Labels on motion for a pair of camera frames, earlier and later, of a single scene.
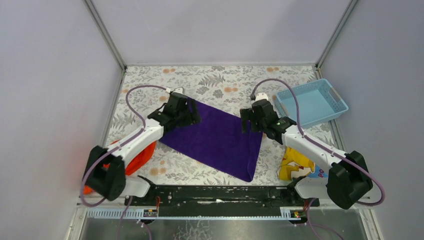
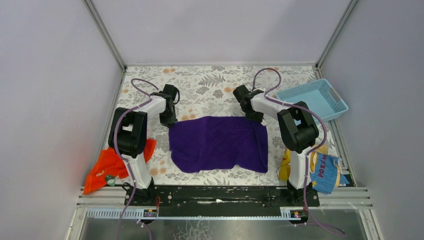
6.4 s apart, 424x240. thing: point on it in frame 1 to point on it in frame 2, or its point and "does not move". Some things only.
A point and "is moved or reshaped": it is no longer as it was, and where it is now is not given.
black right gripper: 255,117 to 253,114
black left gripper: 185,110 to 168,117
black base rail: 184,197 does not move
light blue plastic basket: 318,101 does not move
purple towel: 218,138 is moved or reshaped
